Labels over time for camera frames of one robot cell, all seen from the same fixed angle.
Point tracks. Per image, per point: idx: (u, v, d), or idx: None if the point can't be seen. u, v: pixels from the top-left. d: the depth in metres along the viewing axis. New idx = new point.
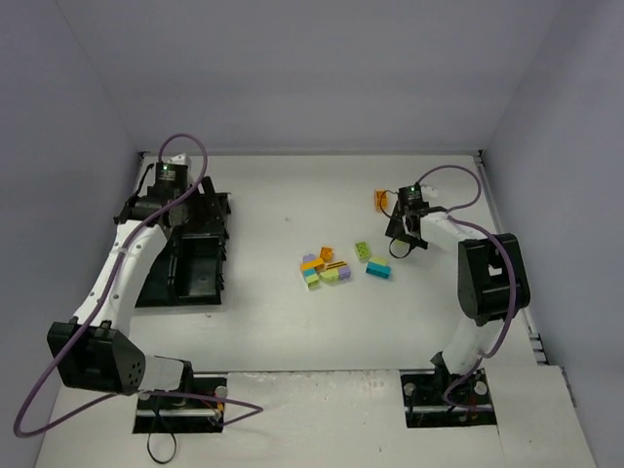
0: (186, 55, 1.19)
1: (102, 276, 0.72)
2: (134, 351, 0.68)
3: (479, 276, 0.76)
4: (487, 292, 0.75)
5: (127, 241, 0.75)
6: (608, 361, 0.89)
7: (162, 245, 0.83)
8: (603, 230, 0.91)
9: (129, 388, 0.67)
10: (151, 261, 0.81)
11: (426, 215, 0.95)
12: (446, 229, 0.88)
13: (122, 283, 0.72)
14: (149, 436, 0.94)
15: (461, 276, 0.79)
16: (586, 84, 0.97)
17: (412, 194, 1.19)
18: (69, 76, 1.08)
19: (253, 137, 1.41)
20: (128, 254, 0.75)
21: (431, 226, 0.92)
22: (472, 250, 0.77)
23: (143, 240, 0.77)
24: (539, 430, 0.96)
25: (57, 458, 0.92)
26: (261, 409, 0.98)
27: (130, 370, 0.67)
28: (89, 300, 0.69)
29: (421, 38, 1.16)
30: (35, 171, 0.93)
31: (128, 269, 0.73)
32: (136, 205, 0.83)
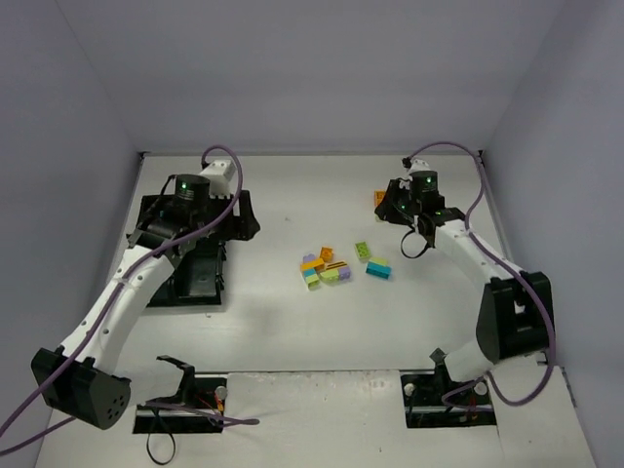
0: (186, 57, 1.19)
1: (98, 305, 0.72)
2: (117, 386, 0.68)
3: (506, 322, 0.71)
4: (510, 336, 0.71)
5: (127, 272, 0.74)
6: (608, 361, 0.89)
7: (169, 271, 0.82)
8: (603, 230, 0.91)
9: (106, 422, 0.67)
10: (154, 290, 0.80)
11: (443, 224, 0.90)
12: (466, 250, 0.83)
13: (115, 316, 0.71)
14: (148, 436, 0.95)
15: (483, 315, 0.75)
16: (587, 82, 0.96)
17: (428, 187, 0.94)
18: (69, 79, 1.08)
19: (253, 137, 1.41)
20: (127, 286, 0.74)
21: (448, 239, 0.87)
22: (501, 292, 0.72)
23: (146, 270, 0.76)
24: (538, 430, 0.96)
25: (58, 458, 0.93)
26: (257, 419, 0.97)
27: (110, 404, 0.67)
28: (79, 331, 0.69)
29: (421, 37, 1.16)
30: (35, 172, 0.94)
31: (124, 301, 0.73)
32: (148, 227, 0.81)
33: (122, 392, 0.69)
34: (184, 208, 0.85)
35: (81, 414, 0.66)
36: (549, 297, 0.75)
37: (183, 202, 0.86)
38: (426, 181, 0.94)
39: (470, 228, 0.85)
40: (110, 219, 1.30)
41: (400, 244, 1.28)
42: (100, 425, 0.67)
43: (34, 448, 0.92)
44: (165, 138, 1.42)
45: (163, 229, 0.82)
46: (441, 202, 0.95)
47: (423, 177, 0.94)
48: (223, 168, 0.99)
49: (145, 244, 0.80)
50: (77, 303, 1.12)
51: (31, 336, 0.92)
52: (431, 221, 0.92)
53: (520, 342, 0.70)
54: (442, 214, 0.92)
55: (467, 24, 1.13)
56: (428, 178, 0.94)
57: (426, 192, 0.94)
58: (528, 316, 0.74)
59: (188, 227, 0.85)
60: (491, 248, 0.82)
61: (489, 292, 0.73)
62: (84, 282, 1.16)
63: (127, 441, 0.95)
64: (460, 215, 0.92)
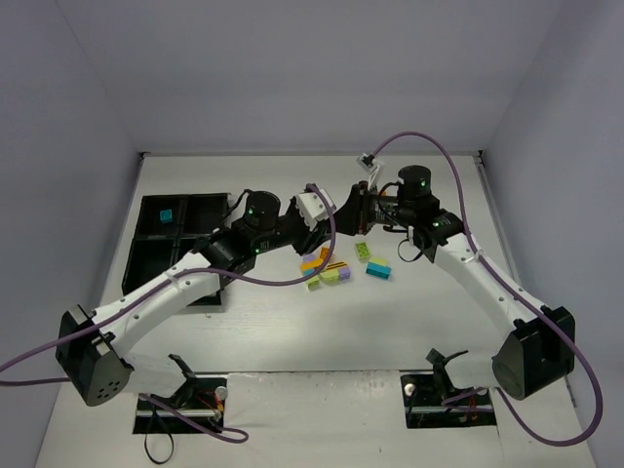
0: (186, 58, 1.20)
1: (142, 289, 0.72)
2: (117, 371, 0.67)
3: (528, 367, 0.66)
4: (533, 377, 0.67)
5: (179, 273, 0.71)
6: (607, 362, 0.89)
7: (216, 287, 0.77)
8: (602, 230, 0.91)
9: (92, 399, 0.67)
10: (197, 296, 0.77)
11: (447, 242, 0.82)
12: (476, 276, 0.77)
13: (150, 306, 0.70)
14: (146, 436, 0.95)
15: (504, 355, 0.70)
16: (586, 81, 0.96)
17: (421, 192, 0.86)
18: (69, 79, 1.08)
19: (253, 136, 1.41)
20: (174, 284, 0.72)
21: (453, 261, 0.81)
22: (527, 342, 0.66)
23: (196, 277, 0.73)
24: (539, 430, 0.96)
25: (59, 458, 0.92)
26: (247, 434, 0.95)
27: (102, 385, 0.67)
28: (115, 304, 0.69)
29: (420, 38, 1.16)
30: (36, 173, 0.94)
31: (164, 298, 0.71)
32: (214, 243, 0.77)
33: (119, 378, 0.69)
34: (250, 232, 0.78)
35: (76, 380, 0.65)
36: (573, 330, 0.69)
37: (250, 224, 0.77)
38: (419, 185, 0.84)
39: (477, 251, 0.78)
40: (110, 219, 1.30)
41: (401, 245, 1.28)
42: (86, 401, 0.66)
43: (35, 447, 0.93)
44: (165, 138, 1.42)
45: (225, 251, 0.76)
46: (434, 206, 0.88)
47: (417, 181, 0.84)
48: (318, 206, 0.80)
49: (209, 256, 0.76)
50: (78, 304, 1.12)
51: (30, 337, 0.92)
52: (429, 234, 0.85)
53: (540, 381, 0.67)
54: (441, 223, 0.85)
55: (467, 24, 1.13)
56: (423, 181, 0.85)
57: (420, 196, 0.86)
58: (550, 345, 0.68)
59: (247, 254, 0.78)
60: (504, 274, 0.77)
61: (514, 339, 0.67)
62: (85, 282, 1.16)
63: (128, 442, 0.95)
64: (460, 223, 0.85)
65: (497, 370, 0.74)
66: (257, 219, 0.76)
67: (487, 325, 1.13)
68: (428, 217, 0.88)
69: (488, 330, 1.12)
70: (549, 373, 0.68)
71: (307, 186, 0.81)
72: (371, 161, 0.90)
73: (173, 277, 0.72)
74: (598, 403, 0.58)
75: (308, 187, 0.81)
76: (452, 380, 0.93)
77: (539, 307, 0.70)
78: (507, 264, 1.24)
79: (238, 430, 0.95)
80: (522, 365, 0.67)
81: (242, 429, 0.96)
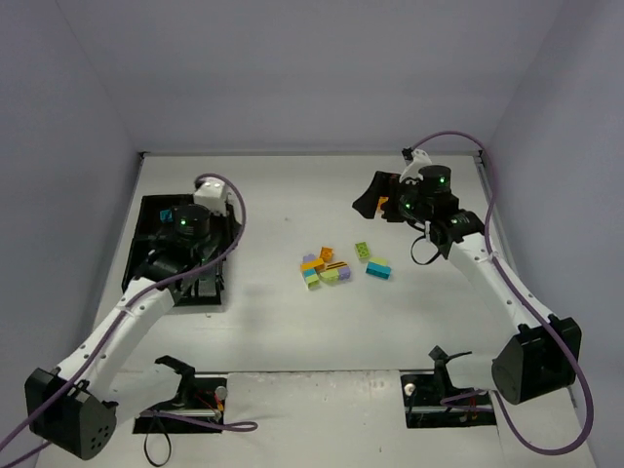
0: (186, 57, 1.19)
1: (98, 331, 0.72)
2: (105, 414, 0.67)
3: (527, 372, 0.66)
4: (530, 384, 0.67)
5: (131, 300, 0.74)
6: (606, 363, 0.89)
7: (169, 304, 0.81)
8: (602, 230, 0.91)
9: (87, 451, 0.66)
10: (154, 320, 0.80)
11: (462, 239, 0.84)
12: (486, 276, 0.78)
13: (114, 343, 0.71)
14: (146, 436, 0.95)
15: (504, 360, 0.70)
16: (587, 81, 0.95)
17: (440, 188, 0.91)
18: (68, 79, 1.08)
19: (252, 137, 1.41)
20: (129, 314, 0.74)
21: (466, 259, 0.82)
22: (528, 347, 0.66)
23: (148, 300, 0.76)
24: (538, 430, 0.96)
25: (59, 458, 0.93)
26: (254, 424, 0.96)
27: (94, 433, 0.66)
28: (78, 355, 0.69)
29: (421, 37, 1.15)
30: (35, 172, 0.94)
31: (124, 330, 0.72)
32: (154, 262, 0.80)
33: (107, 420, 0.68)
34: (186, 243, 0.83)
35: (63, 441, 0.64)
36: (577, 344, 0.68)
37: (184, 236, 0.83)
38: (439, 180, 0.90)
39: (491, 253, 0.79)
40: (110, 219, 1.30)
41: (412, 247, 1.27)
42: (82, 454, 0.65)
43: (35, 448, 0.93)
44: (164, 138, 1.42)
45: (167, 266, 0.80)
46: (453, 204, 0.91)
47: (436, 176, 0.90)
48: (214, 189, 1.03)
49: (152, 277, 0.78)
50: (78, 304, 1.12)
51: (31, 337, 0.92)
52: (447, 230, 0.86)
53: (537, 388, 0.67)
54: (458, 220, 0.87)
55: (467, 23, 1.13)
56: (442, 178, 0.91)
57: (439, 192, 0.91)
58: (552, 357, 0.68)
59: (189, 264, 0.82)
60: (515, 279, 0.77)
61: (515, 342, 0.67)
62: (85, 282, 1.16)
63: (128, 442, 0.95)
64: (479, 223, 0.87)
65: (495, 372, 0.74)
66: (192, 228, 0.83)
67: (487, 325, 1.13)
68: (448, 215, 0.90)
69: (488, 330, 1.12)
70: (549, 382, 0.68)
71: (198, 181, 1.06)
72: (411, 153, 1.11)
73: (126, 307, 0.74)
74: (589, 413, 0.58)
75: (198, 184, 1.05)
76: (454, 379, 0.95)
77: (546, 318, 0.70)
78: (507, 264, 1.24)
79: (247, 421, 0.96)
80: (520, 370, 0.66)
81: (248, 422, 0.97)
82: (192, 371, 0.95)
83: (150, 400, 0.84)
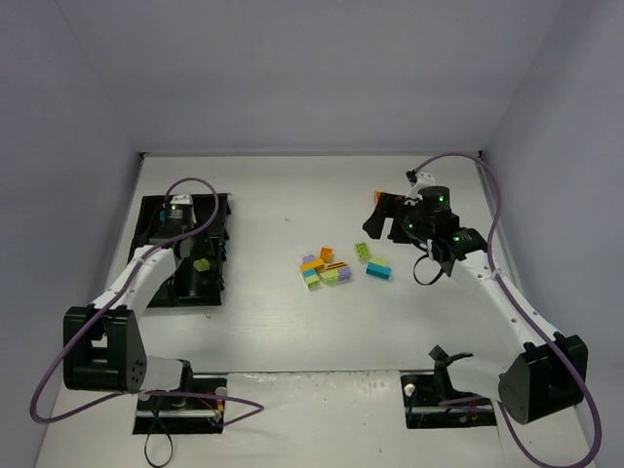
0: (187, 58, 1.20)
1: (120, 278, 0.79)
2: (139, 349, 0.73)
3: (534, 391, 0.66)
4: (540, 405, 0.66)
5: (144, 253, 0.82)
6: (606, 363, 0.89)
7: (173, 265, 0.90)
8: (603, 230, 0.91)
9: (130, 386, 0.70)
10: (162, 278, 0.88)
11: (465, 257, 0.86)
12: (489, 293, 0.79)
13: (137, 285, 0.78)
14: (147, 438, 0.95)
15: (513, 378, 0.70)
16: (586, 82, 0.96)
17: (440, 207, 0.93)
18: (68, 79, 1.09)
19: (253, 137, 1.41)
20: (144, 264, 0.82)
21: (470, 278, 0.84)
22: (534, 367, 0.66)
23: (158, 255, 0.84)
24: (538, 430, 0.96)
25: (59, 457, 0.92)
26: (264, 407, 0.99)
27: (133, 366, 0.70)
28: (107, 292, 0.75)
29: (421, 38, 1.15)
30: (35, 172, 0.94)
31: (142, 275, 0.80)
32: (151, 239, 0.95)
33: (140, 356, 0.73)
34: (177, 222, 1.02)
35: (103, 377, 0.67)
36: (584, 362, 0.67)
37: (173, 219, 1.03)
38: (438, 200, 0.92)
39: (495, 269, 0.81)
40: (111, 219, 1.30)
41: (421, 262, 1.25)
42: (126, 388, 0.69)
43: (34, 448, 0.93)
44: (164, 139, 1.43)
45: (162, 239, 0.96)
46: (454, 221, 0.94)
47: (436, 196, 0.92)
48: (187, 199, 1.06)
49: None
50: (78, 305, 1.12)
51: (31, 337, 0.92)
52: (448, 249, 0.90)
53: (547, 408, 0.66)
54: (461, 238, 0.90)
55: (466, 25, 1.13)
56: (441, 197, 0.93)
57: (439, 212, 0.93)
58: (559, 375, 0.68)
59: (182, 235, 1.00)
60: (520, 297, 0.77)
61: (522, 362, 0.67)
62: (85, 282, 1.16)
63: (128, 442, 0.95)
64: (481, 240, 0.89)
65: (504, 391, 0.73)
66: (180, 214, 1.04)
67: (487, 325, 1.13)
68: (450, 233, 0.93)
69: (488, 331, 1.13)
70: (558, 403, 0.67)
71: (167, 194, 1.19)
72: (415, 175, 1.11)
73: (140, 258, 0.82)
74: (597, 435, 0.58)
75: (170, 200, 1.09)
76: (453, 382, 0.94)
77: (553, 336, 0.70)
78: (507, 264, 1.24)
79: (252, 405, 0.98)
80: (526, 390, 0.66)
81: (248, 423, 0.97)
82: (189, 366, 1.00)
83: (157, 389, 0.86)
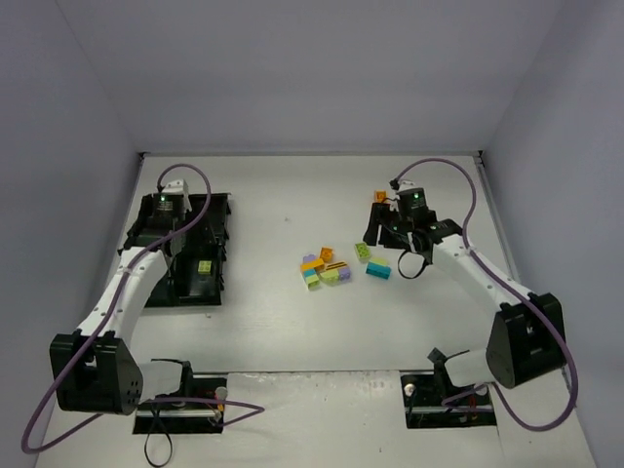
0: (187, 58, 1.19)
1: (107, 294, 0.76)
2: (133, 368, 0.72)
3: (515, 348, 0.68)
4: (524, 364, 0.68)
5: (131, 262, 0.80)
6: (607, 364, 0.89)
7: (164, 267, 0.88)
8: (603, 231, 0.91)
9: (126, 407, 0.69)
10: (153, 283, 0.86)
11: (442, 241, 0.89)
12: (467, 268, 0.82)
13: (126, 300, 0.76)
14: (148, 437, 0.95)
15: (495, 343, 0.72)
16: (586, 82, 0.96)
17: (416, 203, 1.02)
18: (68, 79, 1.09)
19: (253, 137, 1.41)
20: (132, 274, 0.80)
21: (448, 258, 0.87)
22: (512, 322, 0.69)
23: (146, 262, 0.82)
24: (538, 429, 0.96)
25: (59, 458, 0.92)
26: (263, 409, 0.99)
27: (128, 387, 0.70)
28: (95, 314, 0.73)
29: (421, 37, 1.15)
30: (35, 172, 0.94)
31: (131, 288, 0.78)
32: (139, 234, 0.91)
33: (135, 374, 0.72)
34: (168, 215, 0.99)
35: (99, 400, 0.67)
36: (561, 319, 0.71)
37: (163, 212, 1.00)
38: (413, 197, 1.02)
39: (470, 247, 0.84)
40: (111, 219, 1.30)
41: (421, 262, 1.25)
42: (124, 411, 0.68)
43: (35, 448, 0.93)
44: (165, 139, 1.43)
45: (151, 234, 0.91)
46: (431, 215, 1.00)
47: (410, 194, 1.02)
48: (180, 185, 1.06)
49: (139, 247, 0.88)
50: (78, 304, 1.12)
51: (31, 338, 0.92)
52: (426, 235, 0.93)
53: (530, 368, 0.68)
54: (438, 226, 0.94)
55: (466, 24, 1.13)
56: (415, 195, 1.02)
57: (415, 206, 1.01)
58: (539, 337, 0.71)
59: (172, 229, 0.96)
60: (494, 268, 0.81)
61: (500, 321, 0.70)
62: (85, 282, 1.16)
63: (128, 442, 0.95)
64: (456, 227, 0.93)
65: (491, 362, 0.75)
66: (170, 206, 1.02)
67: (487, 325, 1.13)
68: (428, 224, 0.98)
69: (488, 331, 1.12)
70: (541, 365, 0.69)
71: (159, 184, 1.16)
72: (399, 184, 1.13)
73: (128, 269, 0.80)
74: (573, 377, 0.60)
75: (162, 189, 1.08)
76: (450, 378, 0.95)
77: (526, 295, 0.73)
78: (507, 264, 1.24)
79: (251, 406, 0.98)
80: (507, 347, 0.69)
81: (248, 423, 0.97)
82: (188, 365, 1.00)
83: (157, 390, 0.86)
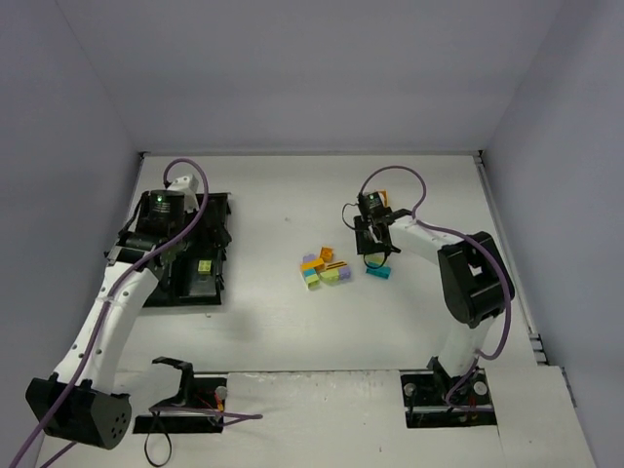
0: (186, 57, 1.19)
1: (86, 329, 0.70)
2: (117, 403, 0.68)
3: (461, 279, 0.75)
4: (475, 293, 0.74)
5: (112, 290, 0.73)
6: (608, 363, 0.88)
7: (154, 283, 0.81)
8: (603, 232, 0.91)
9: (110, 442, 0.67)
10: (141, 305, 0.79)
11: (394, 221, 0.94)
12: (414, 233, 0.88)
13: (106, 335, 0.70)
14: (148, 436, 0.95)
15: (448, 285, 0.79)
16: (587, 81, 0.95)
17: (372, 203, 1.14)
18: (67, 78, 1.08)
19: (253, 136, 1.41)
20: (114, 303, 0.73)
21: (400, 232, 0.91)
22: (453, 255, 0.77)
23: (131, 286, 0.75)
24: (538, 429, 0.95)
25: (59, 458, 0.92)
26: (260, 414, 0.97)
27: (112, 424, 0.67)
28: (72, 356, 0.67)
29: (421, 36, 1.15)
30: (34, 172, 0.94)
31: (111, 319, 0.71)
32: (127, 242, 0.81)
33: (122, 408, 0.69)
34: (162, 220, 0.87)
35: (83, 438, 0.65)
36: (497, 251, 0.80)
37: (159, 214, 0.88)
38: (370, 198, 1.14)
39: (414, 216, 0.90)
40: (110, 219, 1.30)
41: (421, 261, 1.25)
42: (108, 446, 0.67)
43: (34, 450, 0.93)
44: (165, 139, 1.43)
45: (143, 241, 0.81)
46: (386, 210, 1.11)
47: (367, 195, 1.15)
48: (186, 182, 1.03)
49: (128, 260, 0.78)
50: (78, 304, 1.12)
51: (31, 338, 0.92)
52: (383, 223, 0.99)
53: (483, 296, 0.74)
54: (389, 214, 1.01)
55: (467, 24, 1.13)
56: (370, 195, 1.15)
57: (371, 205, 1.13)
58: (485, 272, 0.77)
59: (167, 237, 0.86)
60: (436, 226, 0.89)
61: (444, 258, 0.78)
62: (85, 281, 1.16)
63: (128, 442, 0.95)
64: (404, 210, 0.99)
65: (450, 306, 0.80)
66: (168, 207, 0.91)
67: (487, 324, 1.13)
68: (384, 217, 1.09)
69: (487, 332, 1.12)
70: (492, 295, 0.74)
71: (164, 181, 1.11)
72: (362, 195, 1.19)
73: (108, 296, 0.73)
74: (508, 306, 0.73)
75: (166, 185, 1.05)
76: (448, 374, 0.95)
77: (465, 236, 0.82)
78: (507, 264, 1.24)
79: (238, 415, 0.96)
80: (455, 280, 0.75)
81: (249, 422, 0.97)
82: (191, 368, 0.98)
83: (157, 392, 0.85)
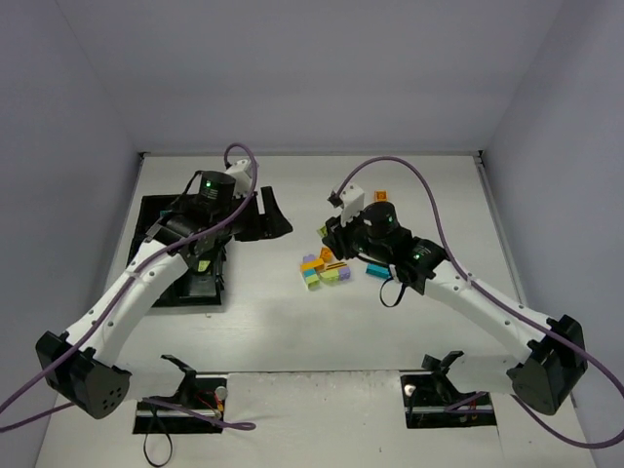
0: (186, 58, 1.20)
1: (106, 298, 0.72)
2: (116, 378, 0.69)
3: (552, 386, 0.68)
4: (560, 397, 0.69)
5: (139, 267, 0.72)
6: (608, 363, 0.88)
7: (183, 269, 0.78)
8: (602, 232, 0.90)
9: (98, 412, 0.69)
10: (165, 288, 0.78)
11: (433, 273, 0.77)
12: (473, 303, 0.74)
13: (122, 310, 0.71)
14: (146, 436, 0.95)
15: (525, 378, 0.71)
16: (586, 81, 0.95)
17: (391, 227, 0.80)
18: (68, 79, 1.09)
19: (252, 136, 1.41)
20: (138, 280, 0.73)
21: (446, 292, 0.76)
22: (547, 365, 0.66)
23: (158, 267, 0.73)
24: (537, 429, 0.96)
25: (59, 458, 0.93)
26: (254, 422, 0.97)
27: (104, 397, 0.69)
28: (86, 321, 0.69)
29: (421, 37, 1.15)
30: (34, 171, 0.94)
31: (131, 297, 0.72)
32: (169, 221, 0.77)
33: (118, 383, 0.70)
34: (208, 208, 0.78)
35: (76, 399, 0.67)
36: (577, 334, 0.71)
37: (206, 201, 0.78)
38: (386, 220, 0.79)
39: (469, 277, 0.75)
40: (111, 219, 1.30)
41: None
42: (95, 414, 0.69)
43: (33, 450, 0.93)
44: (165, 140, 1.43)
45: (183, 225, 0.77)
46: (407, 237, 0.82)
47: (383, 217, 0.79)
48: (244, 167, 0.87)
49: (163, 240, 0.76)
50: (78, 304, 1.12)
51: (30, 337, 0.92)
52: (414, 268, 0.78)
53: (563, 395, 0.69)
54: (420, 253, 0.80)
55: (466, 24, 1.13)
56: (389, 216, 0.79)
57: (390, 232, 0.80)
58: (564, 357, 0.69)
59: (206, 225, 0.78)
60: (502, 295, 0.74)
61: (537, 366, 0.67)
62: (85, 281, 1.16)
63: (127, 442, 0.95)
64: (439, 249, 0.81)
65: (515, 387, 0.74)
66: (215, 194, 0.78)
67: None
68: (408, 253, 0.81)
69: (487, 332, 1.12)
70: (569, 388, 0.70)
71: None
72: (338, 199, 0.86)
73: (135, 273, 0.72)
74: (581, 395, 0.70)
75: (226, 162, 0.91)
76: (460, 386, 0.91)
77: (548, 324, 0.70)
78: (508, 264, 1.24)
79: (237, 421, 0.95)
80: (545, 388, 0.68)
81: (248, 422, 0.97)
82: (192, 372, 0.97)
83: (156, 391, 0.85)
